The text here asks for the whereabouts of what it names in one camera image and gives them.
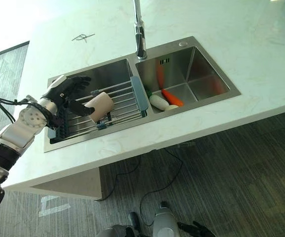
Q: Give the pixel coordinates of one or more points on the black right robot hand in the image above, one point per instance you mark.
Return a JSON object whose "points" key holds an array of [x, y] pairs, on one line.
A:
{"points": [[196, 228]]}

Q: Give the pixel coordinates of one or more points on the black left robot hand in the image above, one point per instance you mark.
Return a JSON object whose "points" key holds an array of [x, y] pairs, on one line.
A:
{"points": [[58, 92]]}

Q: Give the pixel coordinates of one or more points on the beige cup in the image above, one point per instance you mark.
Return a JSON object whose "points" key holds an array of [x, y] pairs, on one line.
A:
{"points": [[101, 106]]}

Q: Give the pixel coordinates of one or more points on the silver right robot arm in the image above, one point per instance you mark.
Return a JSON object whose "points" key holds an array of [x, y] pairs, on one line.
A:
{"points": [[164, 221]]}

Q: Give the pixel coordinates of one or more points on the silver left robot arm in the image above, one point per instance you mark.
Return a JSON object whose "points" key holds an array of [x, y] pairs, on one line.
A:
{"points": [[14, 138]]}

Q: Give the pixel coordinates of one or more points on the metal drying rack blue ends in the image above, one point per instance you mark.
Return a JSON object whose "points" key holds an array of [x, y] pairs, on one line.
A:
{"points": [[100, 108]]}

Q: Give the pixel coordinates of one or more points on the silver robot body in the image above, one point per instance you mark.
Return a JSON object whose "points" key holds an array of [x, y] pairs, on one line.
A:
{"points": [[122, 228]]}

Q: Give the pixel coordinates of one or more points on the stainless steel double sink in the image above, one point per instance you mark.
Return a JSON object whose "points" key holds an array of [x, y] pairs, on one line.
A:
{"points": [[142, 98]]}

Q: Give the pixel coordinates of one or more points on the white toy radish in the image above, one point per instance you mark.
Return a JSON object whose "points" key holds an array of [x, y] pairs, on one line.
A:
{"points": [[158, 101]]}

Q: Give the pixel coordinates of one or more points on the chrome faucet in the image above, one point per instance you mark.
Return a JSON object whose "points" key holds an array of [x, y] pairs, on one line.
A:
{"points": [[139, 32]]}

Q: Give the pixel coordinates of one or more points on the orange toy carrot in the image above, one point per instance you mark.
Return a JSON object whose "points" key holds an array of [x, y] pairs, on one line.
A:
{"points": [[172, 97]]}

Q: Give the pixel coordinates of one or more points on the round sink button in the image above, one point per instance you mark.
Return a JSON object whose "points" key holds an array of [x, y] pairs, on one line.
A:
{"points": [[182, 44]]}

